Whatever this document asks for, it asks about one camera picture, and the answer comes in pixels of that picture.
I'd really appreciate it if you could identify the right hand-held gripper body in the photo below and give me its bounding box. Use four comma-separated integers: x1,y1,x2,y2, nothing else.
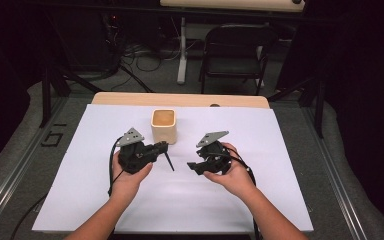
195,130,233,175

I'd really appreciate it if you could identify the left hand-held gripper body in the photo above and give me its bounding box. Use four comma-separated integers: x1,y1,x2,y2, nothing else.
115,127,158,175

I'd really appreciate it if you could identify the dark green gold-tipped pen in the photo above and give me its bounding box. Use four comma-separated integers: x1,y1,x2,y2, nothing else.
164,151,176,173

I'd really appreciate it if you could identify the beige square pen holder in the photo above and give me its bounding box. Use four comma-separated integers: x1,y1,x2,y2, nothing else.
150,108,178,145

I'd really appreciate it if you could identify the person's left hand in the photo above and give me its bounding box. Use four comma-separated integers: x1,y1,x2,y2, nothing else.
111,151,155,201

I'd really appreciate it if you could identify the person's right hand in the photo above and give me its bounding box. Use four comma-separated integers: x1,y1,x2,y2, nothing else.
202,142,258,201

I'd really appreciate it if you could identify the white paper sheet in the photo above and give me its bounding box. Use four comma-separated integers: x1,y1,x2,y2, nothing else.
31,103,314,233

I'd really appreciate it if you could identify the light wooden table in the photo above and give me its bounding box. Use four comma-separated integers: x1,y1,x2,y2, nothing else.
90,92,271,109

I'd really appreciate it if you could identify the white table leg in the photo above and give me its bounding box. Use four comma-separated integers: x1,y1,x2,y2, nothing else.
176,16,190,85

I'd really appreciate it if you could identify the black folding chair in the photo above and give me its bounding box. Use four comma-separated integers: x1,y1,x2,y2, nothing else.
198,23,279,96

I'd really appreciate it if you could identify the black metal stand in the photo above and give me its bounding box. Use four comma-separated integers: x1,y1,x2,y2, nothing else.
39,63,105,130
267,77,326,140

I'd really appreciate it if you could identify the beige background table top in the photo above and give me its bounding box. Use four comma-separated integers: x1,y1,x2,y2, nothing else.
159,0,306,14

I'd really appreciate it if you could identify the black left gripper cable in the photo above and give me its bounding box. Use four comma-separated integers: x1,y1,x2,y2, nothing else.
107,135,125,198

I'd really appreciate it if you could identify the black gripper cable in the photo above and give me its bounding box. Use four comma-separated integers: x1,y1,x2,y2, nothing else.
107,135,125,198
225,146,262,240

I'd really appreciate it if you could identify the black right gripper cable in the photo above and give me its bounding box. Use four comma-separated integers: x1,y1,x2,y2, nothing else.
225,146,262,240

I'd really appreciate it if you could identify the floor cable bundle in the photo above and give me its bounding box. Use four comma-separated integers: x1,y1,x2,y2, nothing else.
118,41,182,94

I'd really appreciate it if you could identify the aluminium floor rail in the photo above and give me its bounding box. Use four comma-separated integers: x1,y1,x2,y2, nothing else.
300,106,370,240
0,96,68,232

